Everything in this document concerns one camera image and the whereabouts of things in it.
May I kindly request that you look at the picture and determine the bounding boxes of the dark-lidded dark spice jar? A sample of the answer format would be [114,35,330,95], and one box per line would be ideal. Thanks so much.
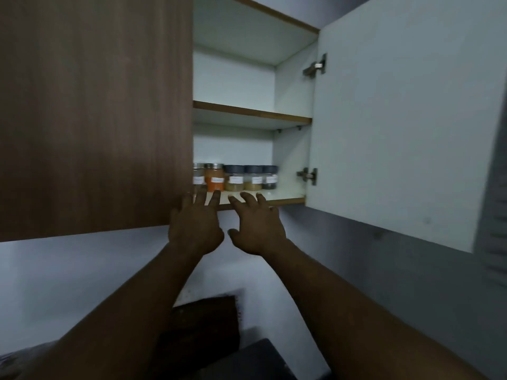
[261,165,279,191]

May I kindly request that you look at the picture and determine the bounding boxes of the white open cabinet door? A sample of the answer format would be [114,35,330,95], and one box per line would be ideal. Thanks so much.
[304,0,507,255]

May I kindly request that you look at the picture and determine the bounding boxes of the dark-lidded beige spice jar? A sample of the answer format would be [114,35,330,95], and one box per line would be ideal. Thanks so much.
[243,165,264,191]
[224,165,245,192]

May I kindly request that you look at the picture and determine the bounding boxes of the metal cabinet door hinge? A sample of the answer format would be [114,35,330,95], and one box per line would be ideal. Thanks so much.
[303,53,328,79]
[296,167,318,187]

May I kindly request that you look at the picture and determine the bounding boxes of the dark brown wooden board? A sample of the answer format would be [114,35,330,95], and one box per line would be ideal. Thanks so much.
[156,288,243,380]

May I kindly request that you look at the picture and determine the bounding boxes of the white wall cabinet body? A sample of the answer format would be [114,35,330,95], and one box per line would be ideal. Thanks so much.
[193,0,321,212]

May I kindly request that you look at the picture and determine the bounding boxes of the person's left hand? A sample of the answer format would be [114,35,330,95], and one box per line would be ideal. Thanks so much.
[168,186,225,256]

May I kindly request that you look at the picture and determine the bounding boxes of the person's left forearm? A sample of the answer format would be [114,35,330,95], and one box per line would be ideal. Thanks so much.
[16,242,214,380]

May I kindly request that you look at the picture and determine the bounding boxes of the person's right hand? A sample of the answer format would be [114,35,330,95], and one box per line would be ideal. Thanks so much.
[228,191,288,258]

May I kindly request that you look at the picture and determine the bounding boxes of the silver-lidded orange spice jar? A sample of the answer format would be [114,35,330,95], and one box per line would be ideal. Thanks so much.
[204,163,225,193]

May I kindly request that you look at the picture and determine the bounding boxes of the brown wooden cabinet door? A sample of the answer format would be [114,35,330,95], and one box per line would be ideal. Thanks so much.
[0,0,194,243]

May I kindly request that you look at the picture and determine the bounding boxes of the white cabinet shelf board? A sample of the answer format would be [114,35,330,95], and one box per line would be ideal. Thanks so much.
[193,100,313,131]

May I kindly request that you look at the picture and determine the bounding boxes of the black flat appliance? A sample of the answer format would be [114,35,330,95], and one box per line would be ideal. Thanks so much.
[232,338,298,380]

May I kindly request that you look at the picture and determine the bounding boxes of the person's right forearm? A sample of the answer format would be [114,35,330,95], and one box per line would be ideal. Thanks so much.
[253,237,489,380]

